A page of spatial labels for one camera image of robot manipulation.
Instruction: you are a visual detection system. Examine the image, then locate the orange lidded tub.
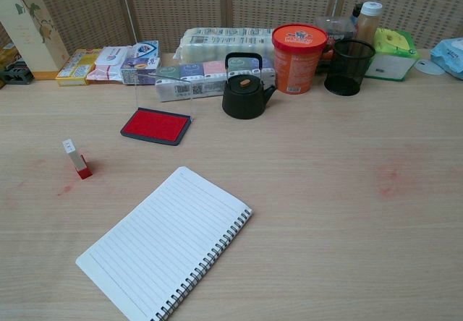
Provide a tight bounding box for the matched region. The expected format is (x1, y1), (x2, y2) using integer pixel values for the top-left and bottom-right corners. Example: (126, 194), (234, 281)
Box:
(271, 23), (329, 95)

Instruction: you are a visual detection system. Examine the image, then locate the black mesh pen cup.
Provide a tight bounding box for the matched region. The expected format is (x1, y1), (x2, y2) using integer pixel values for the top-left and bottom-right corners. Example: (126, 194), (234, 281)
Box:
(323, 39), (376, 97)

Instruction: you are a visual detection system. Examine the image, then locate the small purple box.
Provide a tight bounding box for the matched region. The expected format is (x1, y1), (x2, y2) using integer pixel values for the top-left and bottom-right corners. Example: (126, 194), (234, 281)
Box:
(120, 56), (161, 85)

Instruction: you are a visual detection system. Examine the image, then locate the blue white carton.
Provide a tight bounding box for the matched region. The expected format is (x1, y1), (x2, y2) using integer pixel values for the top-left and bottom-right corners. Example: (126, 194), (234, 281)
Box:
(129, 40), (160, 61)

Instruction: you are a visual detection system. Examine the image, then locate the green tissue pack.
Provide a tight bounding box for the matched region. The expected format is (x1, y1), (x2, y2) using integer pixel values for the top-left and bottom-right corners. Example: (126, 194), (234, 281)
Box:
(363, 27), (421, 82)

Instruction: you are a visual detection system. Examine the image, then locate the large clear-wrapped tissue pack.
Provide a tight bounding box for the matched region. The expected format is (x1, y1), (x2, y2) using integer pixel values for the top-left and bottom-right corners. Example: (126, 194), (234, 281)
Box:
(173, 27), (276, 65)

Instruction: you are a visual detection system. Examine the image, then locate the white-capped brown bottle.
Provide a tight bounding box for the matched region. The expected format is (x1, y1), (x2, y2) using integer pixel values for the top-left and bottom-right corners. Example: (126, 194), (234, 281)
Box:
(352, 1), (383, 58)

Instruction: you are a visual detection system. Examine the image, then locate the white round disc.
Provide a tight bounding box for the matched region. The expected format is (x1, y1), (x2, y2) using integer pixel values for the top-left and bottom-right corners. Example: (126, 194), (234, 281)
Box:
(414, 59), (446, 75)

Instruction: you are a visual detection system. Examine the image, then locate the black teapot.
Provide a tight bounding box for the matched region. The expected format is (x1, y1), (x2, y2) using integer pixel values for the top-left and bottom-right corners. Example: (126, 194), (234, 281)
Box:
(221, 52), (278, 120)

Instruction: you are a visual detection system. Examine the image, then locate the white red-tipped stamp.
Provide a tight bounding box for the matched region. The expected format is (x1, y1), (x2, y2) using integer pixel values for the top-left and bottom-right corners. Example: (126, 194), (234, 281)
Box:
(61, 139), (93, 180)

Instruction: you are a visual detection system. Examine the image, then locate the white spiral lined notebook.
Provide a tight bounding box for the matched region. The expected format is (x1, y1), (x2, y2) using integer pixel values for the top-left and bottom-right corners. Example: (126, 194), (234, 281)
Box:
(75, 166), (253, 321)

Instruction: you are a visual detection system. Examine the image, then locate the gold foil package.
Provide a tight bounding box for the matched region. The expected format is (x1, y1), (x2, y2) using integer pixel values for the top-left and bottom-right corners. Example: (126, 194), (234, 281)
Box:
(0, 43), (19, 69)

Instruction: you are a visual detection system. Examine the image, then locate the tall cream orange-topped box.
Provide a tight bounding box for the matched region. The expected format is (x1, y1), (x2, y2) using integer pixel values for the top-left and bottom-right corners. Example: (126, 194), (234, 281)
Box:
(0, 0), (70, 82)

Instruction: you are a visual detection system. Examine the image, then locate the colourful pocket tissue multipack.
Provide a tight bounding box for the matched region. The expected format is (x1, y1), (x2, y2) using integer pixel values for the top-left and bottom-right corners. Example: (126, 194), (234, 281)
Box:
(154, 57), (276, 103)

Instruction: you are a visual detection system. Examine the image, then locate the pink wet wipes pack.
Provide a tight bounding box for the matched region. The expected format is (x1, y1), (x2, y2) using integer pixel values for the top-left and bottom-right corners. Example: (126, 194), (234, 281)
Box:
(86, 46), (137, 85)

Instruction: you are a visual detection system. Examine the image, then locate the red ink pad clear lid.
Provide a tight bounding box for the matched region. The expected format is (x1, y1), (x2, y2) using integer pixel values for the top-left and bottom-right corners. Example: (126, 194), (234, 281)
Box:
(119, 74), (196, 147)

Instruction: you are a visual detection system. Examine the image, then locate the yellow flat box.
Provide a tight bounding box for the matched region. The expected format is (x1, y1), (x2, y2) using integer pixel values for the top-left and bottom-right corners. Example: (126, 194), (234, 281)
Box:
(55, 48), (103, 87)

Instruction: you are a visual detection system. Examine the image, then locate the light blue wipes pack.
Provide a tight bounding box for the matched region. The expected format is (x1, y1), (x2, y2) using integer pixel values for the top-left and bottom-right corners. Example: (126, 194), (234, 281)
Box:
(429, 37), (463, 76)

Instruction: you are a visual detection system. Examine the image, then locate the woven folding screen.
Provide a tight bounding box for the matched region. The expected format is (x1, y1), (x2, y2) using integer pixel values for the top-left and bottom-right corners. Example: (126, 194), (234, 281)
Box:
(0, 0), (463, 56)

